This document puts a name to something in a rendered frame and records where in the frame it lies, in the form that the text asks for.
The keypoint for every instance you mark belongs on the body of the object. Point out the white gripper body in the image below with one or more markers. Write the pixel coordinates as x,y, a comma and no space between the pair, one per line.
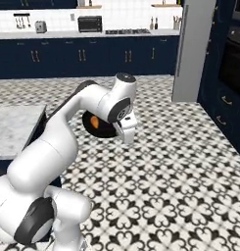
128,134

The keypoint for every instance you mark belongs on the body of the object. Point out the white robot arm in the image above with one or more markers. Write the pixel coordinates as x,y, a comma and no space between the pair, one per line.
56,140

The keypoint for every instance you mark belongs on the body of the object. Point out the orange chicken drumstick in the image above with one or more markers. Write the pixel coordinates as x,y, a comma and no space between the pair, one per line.
95,122

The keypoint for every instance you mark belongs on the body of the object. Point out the grey fridge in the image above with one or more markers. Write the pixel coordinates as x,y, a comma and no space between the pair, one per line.
194,52

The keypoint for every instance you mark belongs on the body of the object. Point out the black round plate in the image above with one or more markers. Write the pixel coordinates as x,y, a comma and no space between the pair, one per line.
105,130

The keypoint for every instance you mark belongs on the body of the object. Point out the dark blue base cupboard run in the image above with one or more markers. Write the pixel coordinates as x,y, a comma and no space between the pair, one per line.
92,57

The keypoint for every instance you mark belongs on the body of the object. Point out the dark blue tall cupboard unit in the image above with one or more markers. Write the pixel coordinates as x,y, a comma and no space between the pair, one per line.
211,81

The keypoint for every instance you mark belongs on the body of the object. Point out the black hob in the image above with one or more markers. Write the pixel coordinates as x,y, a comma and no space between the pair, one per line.
128,31

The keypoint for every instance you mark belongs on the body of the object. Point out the black toaster oven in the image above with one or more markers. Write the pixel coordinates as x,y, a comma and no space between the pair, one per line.
89,24

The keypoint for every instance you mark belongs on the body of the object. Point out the pot with kitchen tools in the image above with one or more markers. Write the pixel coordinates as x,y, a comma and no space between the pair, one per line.
177,23

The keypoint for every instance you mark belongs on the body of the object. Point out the black built-in oven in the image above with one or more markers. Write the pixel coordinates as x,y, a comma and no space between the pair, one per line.
234,63

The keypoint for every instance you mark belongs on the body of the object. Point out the silver toaster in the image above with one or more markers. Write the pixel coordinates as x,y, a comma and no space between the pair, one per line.
40,26

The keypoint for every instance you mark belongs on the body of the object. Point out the black built-in microwave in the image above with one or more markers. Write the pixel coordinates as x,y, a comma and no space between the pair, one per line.
239,9

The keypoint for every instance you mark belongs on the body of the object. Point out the white wall socket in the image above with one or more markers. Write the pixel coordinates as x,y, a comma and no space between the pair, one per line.
72,17

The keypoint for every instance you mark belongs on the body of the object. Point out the wooden wall shelf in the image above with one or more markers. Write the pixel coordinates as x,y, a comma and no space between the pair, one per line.
165,5
88,6

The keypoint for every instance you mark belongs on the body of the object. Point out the dark blue wall cupboards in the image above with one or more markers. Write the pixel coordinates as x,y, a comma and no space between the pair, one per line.
35,4

